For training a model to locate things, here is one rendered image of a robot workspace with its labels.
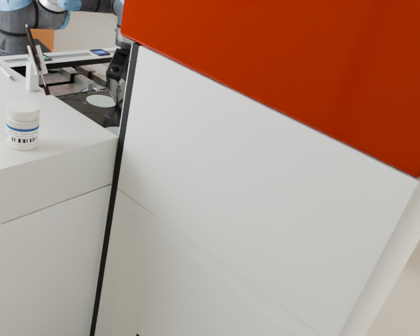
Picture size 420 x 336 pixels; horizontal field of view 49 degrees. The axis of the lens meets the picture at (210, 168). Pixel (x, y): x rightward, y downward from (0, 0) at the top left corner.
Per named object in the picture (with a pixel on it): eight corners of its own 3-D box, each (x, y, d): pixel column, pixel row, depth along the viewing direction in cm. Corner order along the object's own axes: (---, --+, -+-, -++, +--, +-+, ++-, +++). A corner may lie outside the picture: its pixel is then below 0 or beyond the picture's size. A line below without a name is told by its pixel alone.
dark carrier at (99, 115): (194, 127, 155) (194, 125, 155) (115, 150, 130) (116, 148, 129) (125, 88, 171) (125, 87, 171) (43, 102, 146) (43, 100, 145)
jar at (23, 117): (44, 147, 109) (47, 109, 104) (16, 153, 104) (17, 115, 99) (27, 134, 112) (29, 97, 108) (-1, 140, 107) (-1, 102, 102)
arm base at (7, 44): (-9, 45, 193) (-9, 21, 188) (28, 47, 201) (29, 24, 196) (-2, 58, 182) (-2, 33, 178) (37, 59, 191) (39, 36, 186)
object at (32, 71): (47, 95, 134) (50, 50, 128) (35, 97, 131) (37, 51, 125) (35, 87, 137) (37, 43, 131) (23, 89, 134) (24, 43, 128)
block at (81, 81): (95, 89, 167) (96, 82, 166) (87, 91, 165) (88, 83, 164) (81, 81, 171) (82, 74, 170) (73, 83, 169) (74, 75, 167)
